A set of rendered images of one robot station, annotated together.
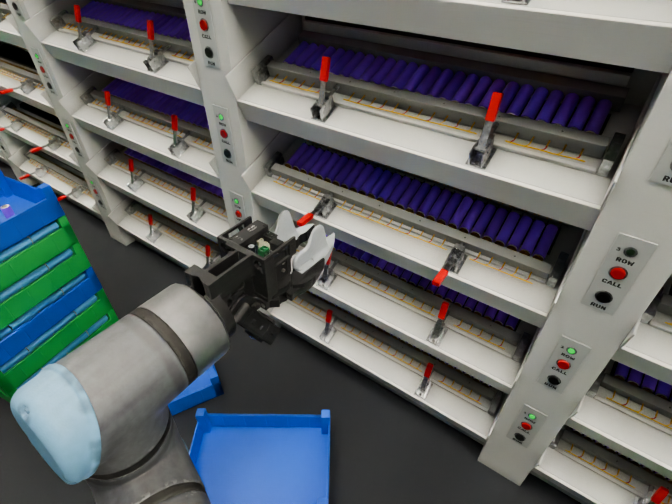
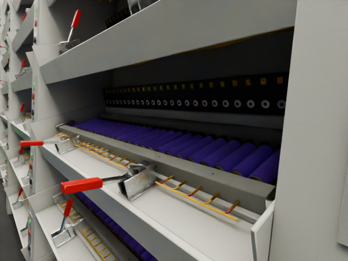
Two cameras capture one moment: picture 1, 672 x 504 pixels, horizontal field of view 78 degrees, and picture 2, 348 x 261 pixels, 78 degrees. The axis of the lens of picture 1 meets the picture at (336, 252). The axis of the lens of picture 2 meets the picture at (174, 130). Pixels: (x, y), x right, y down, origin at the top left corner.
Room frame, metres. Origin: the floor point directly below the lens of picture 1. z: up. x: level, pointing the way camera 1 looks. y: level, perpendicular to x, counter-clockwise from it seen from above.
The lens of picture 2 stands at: (0.29, -0.29, 0.58)
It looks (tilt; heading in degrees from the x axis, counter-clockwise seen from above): 4 degrees down; 13
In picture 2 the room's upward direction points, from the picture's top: 4 degrees clockwise
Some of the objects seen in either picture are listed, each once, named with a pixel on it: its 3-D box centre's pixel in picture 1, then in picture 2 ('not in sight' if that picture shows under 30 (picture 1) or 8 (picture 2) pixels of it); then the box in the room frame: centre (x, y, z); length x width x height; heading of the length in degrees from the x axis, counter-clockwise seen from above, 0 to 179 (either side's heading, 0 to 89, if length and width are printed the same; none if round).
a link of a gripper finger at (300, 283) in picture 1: (294, 276); not in sight; (0.37, 0.05, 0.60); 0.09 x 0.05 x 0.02; 138
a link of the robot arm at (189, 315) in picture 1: (184, 327); not in sight; (0.27, 0.15, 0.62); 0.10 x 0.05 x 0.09; 55
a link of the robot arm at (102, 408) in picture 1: (107, 392); not in sight; (0.20, 0.20, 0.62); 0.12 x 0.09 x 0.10; 145
